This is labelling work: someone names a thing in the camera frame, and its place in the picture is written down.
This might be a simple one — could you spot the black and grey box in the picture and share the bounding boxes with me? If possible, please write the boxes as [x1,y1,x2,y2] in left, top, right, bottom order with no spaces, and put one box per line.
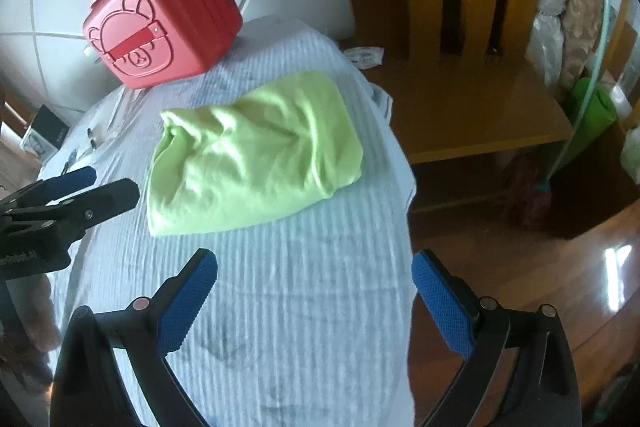
[20,104,70,160]

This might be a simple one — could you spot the green yoga mat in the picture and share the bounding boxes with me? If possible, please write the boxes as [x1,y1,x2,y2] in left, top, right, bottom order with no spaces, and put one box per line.
[542,77,619,180]

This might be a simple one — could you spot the lime green shirt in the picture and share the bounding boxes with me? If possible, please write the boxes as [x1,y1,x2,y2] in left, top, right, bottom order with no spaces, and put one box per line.
[146,71,364,238]

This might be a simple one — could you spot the mop with turquoise handle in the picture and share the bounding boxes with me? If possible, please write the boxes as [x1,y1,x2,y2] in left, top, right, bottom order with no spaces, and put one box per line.
[505,0,613,230]

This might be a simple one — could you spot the white printed packet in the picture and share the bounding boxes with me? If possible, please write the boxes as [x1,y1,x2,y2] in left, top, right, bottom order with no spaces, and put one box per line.
[344,47,385,70]

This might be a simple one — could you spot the red plastic carry case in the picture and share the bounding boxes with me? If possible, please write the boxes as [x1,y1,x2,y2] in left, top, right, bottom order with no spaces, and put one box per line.
[82,0,244,90]

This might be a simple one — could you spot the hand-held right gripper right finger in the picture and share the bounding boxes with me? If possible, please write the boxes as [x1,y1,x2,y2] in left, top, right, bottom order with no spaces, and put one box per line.
[411,249,581,427]

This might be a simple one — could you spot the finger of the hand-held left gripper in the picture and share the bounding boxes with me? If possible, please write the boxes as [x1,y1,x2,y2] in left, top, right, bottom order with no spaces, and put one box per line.
[11,178,141,233]
[0,167,97,208]

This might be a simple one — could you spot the pale pink paper sheet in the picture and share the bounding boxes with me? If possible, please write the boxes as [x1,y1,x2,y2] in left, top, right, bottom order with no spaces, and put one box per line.
[92,89,151,142]

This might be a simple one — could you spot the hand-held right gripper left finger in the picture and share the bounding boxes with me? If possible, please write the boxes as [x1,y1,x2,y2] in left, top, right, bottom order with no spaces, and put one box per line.
[50,248,218,427]

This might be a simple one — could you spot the bagged patterned bedding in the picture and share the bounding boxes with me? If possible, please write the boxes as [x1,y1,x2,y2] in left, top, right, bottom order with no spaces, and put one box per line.
[530,0,631,92]

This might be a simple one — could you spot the wooden slatted bench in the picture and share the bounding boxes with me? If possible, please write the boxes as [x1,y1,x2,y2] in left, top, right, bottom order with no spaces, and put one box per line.
[327,0,575,208]

